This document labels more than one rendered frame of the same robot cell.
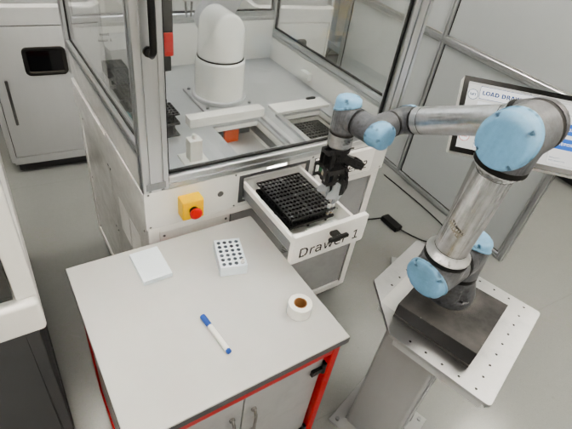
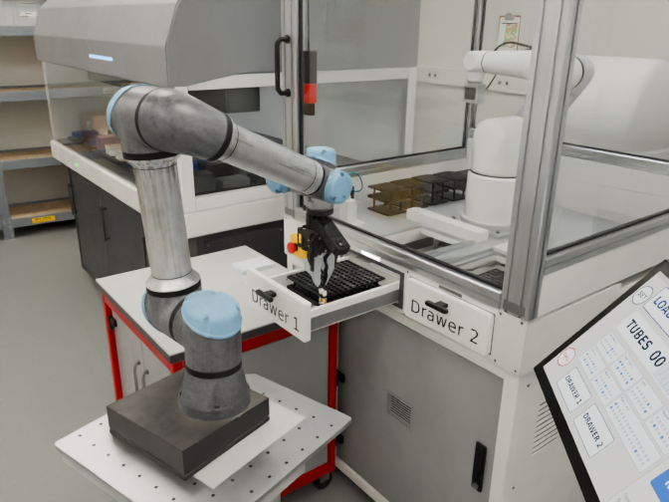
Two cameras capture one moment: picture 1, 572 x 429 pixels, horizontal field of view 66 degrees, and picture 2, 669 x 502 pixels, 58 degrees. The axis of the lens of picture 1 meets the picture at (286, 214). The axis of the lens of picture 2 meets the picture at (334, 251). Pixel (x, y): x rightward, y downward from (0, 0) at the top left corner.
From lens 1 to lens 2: 2.04 m
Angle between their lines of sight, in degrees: 78
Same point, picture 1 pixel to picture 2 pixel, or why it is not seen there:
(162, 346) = not seen: hidden behind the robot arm
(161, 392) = (130, 283)
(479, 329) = (141, 414)
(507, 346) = (133, 480)
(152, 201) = (288, 225)
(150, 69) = (289, 107)
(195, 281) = (238, 283)
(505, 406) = not seen: outside the picture
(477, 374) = (98, 439)
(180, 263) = not seen: hidden behind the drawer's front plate
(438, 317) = (167, 386)
